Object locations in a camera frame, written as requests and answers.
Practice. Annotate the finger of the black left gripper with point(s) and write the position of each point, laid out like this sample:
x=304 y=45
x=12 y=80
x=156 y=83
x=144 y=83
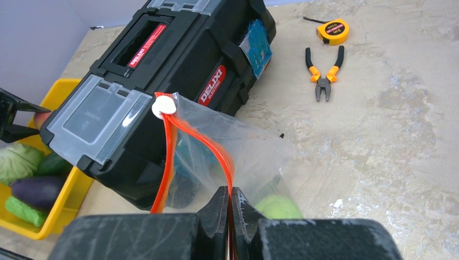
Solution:
x=11 y=103
x=12 y=133

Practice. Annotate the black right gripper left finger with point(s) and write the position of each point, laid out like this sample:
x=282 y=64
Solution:
x=200 y=235

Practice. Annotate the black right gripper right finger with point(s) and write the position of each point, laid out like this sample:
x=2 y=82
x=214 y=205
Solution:
x=257 y=237

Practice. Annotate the pink peach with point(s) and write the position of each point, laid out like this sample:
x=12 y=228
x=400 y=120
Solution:
x=39 y=118

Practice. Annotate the small green cabbage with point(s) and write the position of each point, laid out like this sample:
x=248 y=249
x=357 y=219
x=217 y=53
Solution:
x=279 y=207

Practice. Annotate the dark green avocado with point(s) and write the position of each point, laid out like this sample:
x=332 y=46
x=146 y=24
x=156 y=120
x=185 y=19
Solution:
x=53 y=165

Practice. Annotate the purple eggplant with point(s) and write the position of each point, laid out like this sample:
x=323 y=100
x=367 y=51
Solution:
x=40 y=193

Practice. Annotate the light green leaf vegetable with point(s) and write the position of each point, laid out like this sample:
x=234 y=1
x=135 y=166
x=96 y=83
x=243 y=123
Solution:
x=25 y=212

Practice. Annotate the clear zip top bag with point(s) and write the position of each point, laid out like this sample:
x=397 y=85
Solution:
x=206 y=150

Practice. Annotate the pale green cabbage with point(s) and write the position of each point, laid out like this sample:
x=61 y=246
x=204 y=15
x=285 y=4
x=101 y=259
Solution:
x=19 y=161

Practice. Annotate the yellow plastic tray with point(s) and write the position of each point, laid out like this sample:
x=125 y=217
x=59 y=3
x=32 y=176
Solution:
x=72 y=194

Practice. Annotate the black plastic toolbox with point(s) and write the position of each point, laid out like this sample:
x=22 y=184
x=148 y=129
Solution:
x=106 y=127

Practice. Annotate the yellow tape measure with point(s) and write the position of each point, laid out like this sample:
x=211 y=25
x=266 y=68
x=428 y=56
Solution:
x=334 y=32

